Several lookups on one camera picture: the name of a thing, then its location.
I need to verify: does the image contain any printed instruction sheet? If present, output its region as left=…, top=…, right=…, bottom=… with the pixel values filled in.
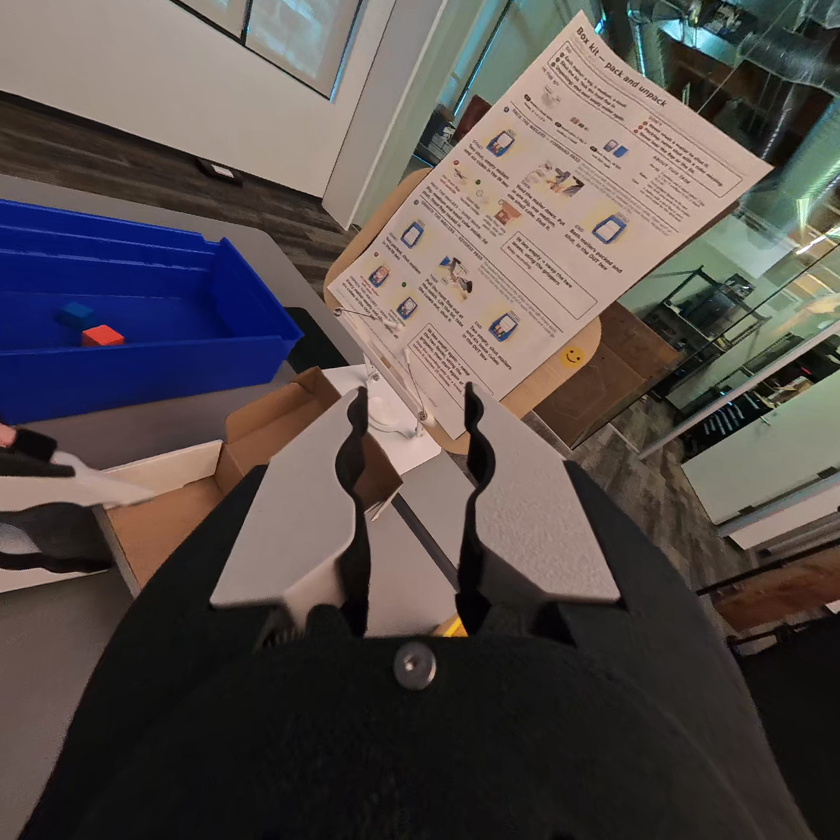
left=327, top=10, right=775, bottom=441

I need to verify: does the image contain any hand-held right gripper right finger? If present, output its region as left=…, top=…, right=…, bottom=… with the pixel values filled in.
left=456, top=384, right=622, bottom=636

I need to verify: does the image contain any wooden clipboard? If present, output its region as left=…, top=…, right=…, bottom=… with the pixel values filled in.
left=323, top=167, right=742, bottom=455

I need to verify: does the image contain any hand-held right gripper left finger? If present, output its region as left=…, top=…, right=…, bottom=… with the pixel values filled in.
left=210, top=386, right=374, bottom=636

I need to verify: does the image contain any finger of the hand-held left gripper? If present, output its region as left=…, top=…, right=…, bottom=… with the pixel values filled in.
left=0, top=507, right=114, bottom=593
left=0, top=427, right=156, bottom=508

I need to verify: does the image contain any white cardboard box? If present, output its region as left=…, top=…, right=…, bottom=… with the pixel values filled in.
left=95, top=366, right=404, bottom=595

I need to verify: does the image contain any brown wooden table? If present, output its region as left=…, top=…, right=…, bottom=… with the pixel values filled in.
left=709, top=556, right=840, bottom=632

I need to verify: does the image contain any metal ventilation duct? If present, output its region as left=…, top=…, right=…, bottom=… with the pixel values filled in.
left=623, top=0, right=840, bottom=89

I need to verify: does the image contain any window frame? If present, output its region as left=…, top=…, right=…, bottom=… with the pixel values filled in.
left=172, top=0, right=366, bottom=101

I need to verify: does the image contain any white sheet stand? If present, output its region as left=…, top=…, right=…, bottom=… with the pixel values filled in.
left=322, top=307, right=442, bottom=475

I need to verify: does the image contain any blue plastic bin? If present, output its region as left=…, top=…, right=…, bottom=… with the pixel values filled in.
left=0, top=197, right=304, bottom=425

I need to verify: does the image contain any brown cardboard box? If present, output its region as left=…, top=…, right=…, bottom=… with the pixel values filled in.
left=533, top=301, right=685, bottom=448

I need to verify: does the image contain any black metal shelf rack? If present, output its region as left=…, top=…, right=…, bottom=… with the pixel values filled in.
left=646, top=264, right=770, bottom=343

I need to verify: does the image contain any white partition panel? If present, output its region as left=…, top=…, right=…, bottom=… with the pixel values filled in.
left=679, top=371, right=840, bottom=527

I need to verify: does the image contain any black floor box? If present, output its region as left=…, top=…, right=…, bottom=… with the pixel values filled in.
left=196, top=157, right=245, bottom=189

